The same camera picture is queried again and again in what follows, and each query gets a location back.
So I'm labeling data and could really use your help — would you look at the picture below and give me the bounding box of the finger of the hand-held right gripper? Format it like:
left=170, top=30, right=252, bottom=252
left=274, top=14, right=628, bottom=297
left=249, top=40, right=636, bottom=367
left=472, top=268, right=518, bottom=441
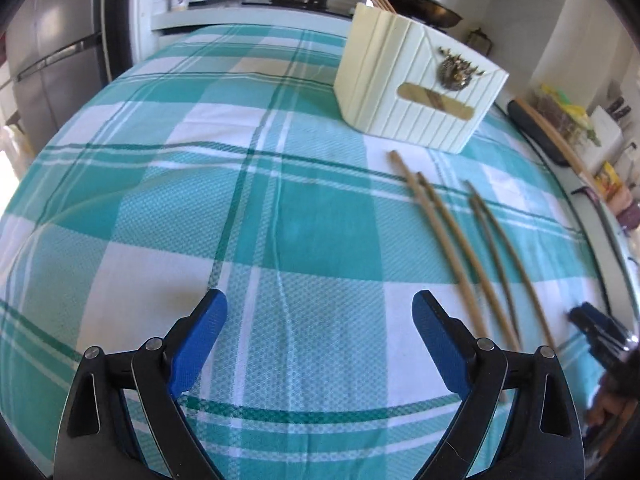
left=587, top=327, right=640, bottom=361
left=569, top=302, right=626, bottom=341

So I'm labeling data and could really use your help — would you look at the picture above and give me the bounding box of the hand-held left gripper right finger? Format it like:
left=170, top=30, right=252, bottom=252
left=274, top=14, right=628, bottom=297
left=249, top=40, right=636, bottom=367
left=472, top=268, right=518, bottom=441
left=411, top=290, right=586, bottom=480

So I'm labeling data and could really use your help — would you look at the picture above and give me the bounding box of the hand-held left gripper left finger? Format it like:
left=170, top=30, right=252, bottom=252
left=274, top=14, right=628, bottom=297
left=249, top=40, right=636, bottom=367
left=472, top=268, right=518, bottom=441
left=52, top=288, right=228, bottom=480

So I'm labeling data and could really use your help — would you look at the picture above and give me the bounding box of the row of wooden chopsticks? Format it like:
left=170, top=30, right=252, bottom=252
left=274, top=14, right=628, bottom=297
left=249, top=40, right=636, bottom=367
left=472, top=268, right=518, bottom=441
left=387, top=150, right=556, bottom=353

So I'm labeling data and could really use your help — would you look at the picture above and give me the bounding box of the cream ribbed utensil holder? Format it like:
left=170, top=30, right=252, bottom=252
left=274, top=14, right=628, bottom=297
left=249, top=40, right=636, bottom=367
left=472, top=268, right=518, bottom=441
left=333, top=2, right=510, bottom=153

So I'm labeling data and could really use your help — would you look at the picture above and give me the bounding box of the person's right hand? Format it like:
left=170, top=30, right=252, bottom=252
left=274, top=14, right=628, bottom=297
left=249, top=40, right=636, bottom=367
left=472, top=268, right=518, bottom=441
left=585, top=385, right=631, bottom=448

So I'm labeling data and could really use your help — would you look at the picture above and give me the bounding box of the pink cup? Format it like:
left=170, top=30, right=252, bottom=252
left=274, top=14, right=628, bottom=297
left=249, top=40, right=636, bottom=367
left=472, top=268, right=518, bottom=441
left=612, top=187, right=636, bottom=213

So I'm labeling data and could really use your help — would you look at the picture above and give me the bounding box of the teal checked tablecloth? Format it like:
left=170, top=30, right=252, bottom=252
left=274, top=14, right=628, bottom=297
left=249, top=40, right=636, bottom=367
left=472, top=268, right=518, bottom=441
left=0, top=24, right=631, bottom=480

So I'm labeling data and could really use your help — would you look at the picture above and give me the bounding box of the white knife block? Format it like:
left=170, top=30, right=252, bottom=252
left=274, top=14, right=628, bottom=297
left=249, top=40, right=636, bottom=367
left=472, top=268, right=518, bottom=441
left=587, top=105, right=626, bottom=171

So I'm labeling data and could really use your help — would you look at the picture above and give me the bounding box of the wooden cutting board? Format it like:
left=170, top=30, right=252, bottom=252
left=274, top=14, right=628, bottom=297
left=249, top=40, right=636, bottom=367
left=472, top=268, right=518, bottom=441
left=515, top=97, right=601, bottom=193

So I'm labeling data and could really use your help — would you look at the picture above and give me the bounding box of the yellow green plastic bag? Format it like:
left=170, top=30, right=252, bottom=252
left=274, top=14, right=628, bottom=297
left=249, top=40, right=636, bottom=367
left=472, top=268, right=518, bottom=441
left=537, top=85, right=588, bottom=126

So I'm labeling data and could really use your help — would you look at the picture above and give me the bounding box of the grey steel refrigerator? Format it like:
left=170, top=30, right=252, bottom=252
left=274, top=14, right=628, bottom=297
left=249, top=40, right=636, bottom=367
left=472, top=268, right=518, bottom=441
left=0, top=0, right=108, bottom=151

